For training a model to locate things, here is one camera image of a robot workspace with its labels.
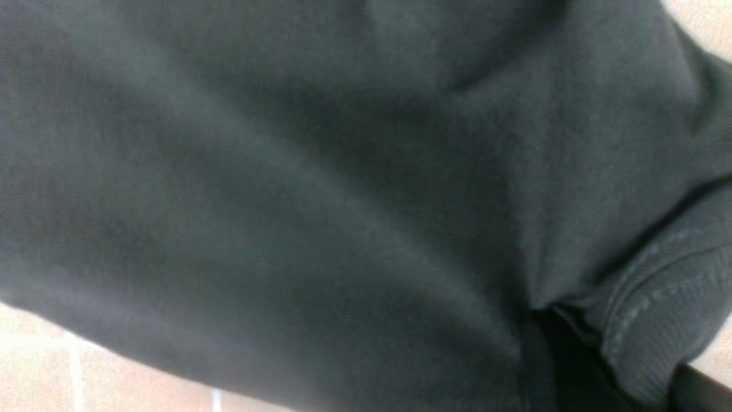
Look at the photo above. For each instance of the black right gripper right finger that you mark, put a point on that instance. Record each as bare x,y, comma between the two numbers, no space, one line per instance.
694,391

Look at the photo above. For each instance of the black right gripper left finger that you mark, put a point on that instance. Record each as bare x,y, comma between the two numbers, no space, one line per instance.
564,373

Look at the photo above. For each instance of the dark gray long-sleeve shirt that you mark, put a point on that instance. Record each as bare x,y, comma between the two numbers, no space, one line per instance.
358,205

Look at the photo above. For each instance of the beige grid-pattern mat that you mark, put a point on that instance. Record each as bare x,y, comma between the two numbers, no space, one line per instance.
45,368

